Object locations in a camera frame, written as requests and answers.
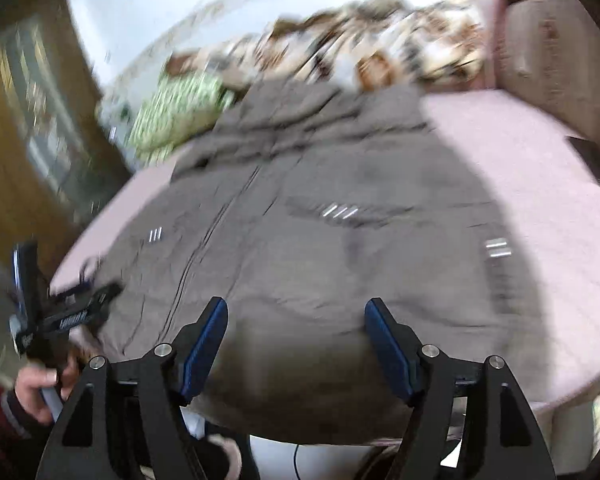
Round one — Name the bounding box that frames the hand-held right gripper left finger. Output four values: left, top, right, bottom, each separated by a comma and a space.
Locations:
35, 296, 229, 480

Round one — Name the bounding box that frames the black smartphone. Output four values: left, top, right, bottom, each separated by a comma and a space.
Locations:
565, 135, 600, 187

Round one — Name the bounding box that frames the person's left forearm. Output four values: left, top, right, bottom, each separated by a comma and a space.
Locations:
0, 382, 41, 480

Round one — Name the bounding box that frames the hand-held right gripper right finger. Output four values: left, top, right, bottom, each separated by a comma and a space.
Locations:
364, 297, 558, 480

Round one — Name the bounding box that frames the green checkered pillow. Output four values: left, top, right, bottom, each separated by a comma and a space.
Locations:
127, 70, 236, 163

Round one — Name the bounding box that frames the wooden cabinet with glass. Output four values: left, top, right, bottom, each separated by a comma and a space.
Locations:
0, 0, 136, 281

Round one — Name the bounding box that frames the grey puffer jacket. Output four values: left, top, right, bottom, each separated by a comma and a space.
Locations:
97, 80, 551, 446

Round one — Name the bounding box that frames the pink quilted bed cover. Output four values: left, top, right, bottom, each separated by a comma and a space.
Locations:
50, 87, 600, 416

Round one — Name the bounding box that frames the striped floral cushion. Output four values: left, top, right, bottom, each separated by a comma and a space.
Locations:
495, 0, 600, 151

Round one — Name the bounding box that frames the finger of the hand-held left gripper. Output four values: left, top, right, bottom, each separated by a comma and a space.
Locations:
70, 281, 126, 328

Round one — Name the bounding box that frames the leaf print blanket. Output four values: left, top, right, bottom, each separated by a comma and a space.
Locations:
167, 0, 486, 96

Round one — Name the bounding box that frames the person's left hand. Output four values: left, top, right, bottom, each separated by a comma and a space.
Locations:
14, 342, 83, 426

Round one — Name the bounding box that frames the dark fur-lined slipper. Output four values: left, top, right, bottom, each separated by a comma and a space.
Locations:
200, 422, 261, 480

